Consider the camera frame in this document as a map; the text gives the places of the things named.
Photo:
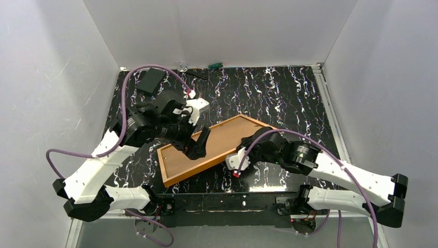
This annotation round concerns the aluminium rail right side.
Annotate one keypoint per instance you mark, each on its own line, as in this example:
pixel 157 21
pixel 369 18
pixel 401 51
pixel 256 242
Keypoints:
pixel 317 71

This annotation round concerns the black flat tool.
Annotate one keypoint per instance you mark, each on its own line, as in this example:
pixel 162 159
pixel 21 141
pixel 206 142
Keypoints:
pixel 197 75

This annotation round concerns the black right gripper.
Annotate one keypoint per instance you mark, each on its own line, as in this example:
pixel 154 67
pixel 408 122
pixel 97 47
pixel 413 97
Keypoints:
pixel 249 147

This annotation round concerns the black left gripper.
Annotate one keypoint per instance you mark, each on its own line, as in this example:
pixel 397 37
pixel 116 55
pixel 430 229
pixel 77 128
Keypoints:
pixel 191 143

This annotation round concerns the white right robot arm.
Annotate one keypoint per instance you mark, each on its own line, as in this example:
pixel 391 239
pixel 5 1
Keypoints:
pixel 373 195

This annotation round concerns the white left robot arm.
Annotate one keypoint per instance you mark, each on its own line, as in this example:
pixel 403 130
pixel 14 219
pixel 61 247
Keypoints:
pixel 87 196

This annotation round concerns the black rectangular box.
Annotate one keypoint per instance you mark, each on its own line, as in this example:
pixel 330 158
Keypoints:
pixel 148 81

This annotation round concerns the green handled screwdriver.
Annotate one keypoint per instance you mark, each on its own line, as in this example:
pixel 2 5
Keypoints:
pixel 215 66

